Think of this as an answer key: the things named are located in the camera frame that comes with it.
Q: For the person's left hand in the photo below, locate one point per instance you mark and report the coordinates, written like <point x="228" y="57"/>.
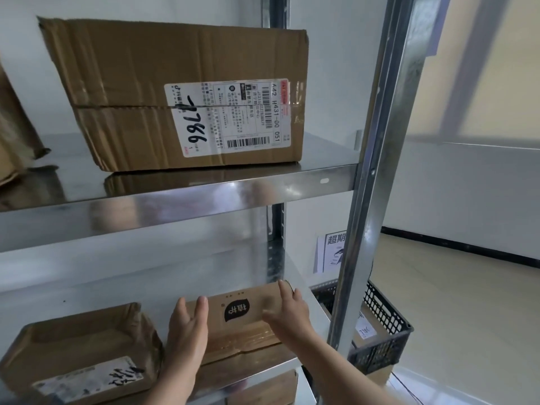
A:
<point x="185" y="341"/>

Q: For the person's right hand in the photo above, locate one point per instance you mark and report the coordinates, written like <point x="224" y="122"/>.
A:
<point x="295" y="320"/>

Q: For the box 5288 label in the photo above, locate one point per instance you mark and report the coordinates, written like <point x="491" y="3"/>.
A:
<point x="240" y="333"/>

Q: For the cardboard box with glass symbol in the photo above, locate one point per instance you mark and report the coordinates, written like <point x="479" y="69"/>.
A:
<point x="363" y="318"/>

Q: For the black plastic crate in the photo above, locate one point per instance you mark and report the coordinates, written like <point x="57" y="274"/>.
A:
<point x="388" y="333"/>

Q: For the line-drawing printed cardboard box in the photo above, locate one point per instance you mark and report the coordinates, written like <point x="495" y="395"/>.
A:
<point x="379" y="375"/>

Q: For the brown parcel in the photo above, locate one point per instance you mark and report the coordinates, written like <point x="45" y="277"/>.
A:
<point x="76" y="337"/>

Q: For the metal shelving rack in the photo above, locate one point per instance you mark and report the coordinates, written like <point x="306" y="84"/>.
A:
<point x="211" y="198"/>

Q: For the tape-wrapped cubic cardboard box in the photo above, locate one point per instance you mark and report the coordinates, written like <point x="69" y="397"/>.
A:
<point x="12" y="134"/>

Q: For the cardboard box with handwritten label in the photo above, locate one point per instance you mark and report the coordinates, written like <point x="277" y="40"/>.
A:
<point x="126" y="67"/>

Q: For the person's right forearm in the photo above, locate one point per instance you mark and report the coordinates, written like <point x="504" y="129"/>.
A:
<point x="346" y="375"/>

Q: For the person's left forearm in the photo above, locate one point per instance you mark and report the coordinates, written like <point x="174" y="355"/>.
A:
<point x="168" y="394"/>

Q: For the white printed notice sheet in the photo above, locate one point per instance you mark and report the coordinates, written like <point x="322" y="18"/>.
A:
<point x="331" y="253"/>

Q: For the dark-framed window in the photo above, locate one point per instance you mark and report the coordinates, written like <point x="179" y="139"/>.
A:
<point x="498" y="59"/>

